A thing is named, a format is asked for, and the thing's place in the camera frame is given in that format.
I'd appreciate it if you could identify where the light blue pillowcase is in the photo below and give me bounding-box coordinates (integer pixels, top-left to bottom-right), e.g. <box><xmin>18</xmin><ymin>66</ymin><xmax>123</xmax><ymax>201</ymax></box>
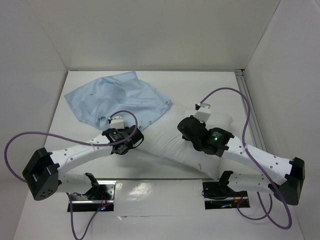
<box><xmin>64</xmin><ymin>71</ymin><xmax>172</xmax><ymax>131</ymax></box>

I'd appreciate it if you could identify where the white pillow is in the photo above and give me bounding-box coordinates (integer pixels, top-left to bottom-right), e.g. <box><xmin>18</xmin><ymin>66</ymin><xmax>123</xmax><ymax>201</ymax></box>
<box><xmin>138</xmin><ymin>103</ymin><xmax>220</xmax><ymax>179</ymax></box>

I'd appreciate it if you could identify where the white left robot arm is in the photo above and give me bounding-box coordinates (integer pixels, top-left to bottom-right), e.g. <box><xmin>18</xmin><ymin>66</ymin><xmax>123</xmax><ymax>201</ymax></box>
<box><xmin>22</xmin><ymin>126</ymin><xmax>144</xmax><ymax>201</ymax></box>

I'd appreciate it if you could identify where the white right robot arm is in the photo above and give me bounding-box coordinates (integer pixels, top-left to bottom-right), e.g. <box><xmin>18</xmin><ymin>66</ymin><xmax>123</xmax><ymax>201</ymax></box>
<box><xmin>177</xmin><ymin>116</ymin><xmax>305</xmax><ymax>206</ymax></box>

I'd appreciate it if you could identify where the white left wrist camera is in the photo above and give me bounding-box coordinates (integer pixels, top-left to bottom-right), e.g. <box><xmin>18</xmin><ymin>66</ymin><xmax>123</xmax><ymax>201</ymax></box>
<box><xmin>108</xmin><ymin>115</ymin><xmax>125</xmax><ymax>130</ymax></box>

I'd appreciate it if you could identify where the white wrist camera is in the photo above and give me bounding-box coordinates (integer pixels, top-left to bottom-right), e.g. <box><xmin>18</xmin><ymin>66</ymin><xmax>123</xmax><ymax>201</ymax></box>
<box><xmin>194</xmin><ymin>103</ymin><xmax>212</xmax><ymax>124</ymax></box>
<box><xmin>108</xmin><ymin>115</ymin><xmax>125</xmax><ymax>130</ymax></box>

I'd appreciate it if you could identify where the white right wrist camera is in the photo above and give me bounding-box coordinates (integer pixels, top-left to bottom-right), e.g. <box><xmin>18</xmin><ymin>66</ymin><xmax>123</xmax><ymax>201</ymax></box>
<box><xmin>194</xmin><ymin>103</ymin><xmax>212</xmax><ymax>124</ymax></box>

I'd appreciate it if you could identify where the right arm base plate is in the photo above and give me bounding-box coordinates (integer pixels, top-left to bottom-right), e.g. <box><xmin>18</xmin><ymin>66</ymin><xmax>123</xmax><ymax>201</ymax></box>
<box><xmin>201</xmin><ymin>180</ymin><xmax>250</xmax><ymax>210</ymax></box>

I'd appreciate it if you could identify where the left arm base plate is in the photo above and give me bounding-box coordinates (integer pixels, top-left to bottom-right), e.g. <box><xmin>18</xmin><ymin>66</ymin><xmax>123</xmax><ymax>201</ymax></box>
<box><xmin>70</xmin><ymin>179</ymin><xmax>116</xmax><ymax>213</ymax></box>

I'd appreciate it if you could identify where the aluminium frame rail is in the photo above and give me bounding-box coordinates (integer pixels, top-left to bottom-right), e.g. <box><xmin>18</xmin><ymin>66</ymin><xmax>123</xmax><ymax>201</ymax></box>
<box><xmin>234</xmin><ymin>69</ymin><xmax>267</xmax><ymax>151</ymax></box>

